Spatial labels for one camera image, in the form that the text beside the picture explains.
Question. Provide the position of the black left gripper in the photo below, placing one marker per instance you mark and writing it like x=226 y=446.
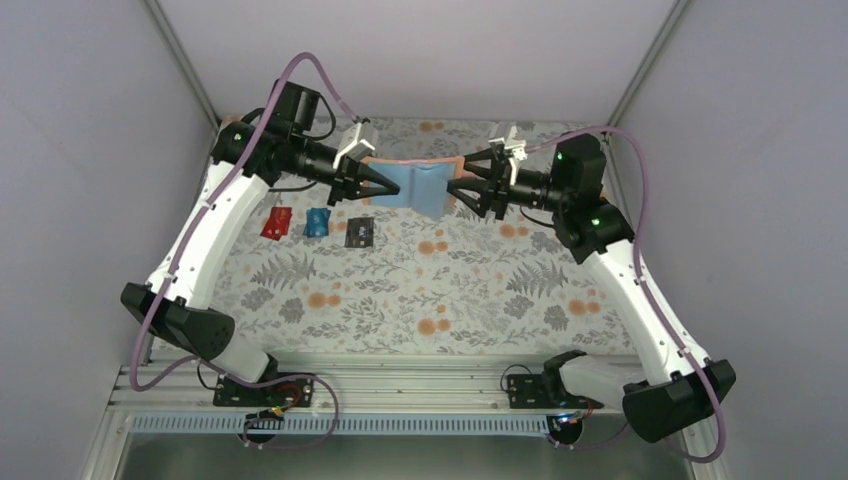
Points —
x=350 y=173

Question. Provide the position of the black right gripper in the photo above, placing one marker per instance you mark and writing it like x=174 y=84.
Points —
x=496 y=186

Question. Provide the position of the black VIP card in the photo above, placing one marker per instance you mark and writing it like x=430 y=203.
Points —
x=370 y=233
x=356 y=233

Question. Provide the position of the blue credit card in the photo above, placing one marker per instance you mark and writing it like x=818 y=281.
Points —
x=322 y=221
x=315 y=224

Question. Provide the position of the red VIP card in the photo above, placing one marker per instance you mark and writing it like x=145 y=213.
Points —
x=277 y=224

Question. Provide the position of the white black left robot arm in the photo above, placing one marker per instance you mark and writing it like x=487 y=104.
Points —
x=248 y=158

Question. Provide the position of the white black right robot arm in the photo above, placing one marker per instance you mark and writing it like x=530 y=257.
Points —
x=677 y=384

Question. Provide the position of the floral patterned table mat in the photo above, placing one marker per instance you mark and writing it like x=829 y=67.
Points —
x=458 y=285

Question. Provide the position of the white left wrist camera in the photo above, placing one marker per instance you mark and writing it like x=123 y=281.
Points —
x=357 y=142

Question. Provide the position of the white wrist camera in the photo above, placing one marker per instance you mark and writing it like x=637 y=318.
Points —
x=357 y=142
x=504 y=136

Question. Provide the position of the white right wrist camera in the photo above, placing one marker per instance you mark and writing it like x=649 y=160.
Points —
x=504 y=136

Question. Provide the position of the aluminium mounting rail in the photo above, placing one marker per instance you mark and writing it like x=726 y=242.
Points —
x=363 y=383

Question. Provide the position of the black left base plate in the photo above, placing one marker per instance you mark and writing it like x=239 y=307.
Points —
x=293 y=393

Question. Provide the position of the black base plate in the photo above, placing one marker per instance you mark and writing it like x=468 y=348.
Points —
x=526 y=391
x=293 y=393

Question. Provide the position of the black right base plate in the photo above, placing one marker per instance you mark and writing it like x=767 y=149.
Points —
x=526 y=391

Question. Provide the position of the grey slotted cable duct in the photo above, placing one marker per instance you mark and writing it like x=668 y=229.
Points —
x=346 y=424

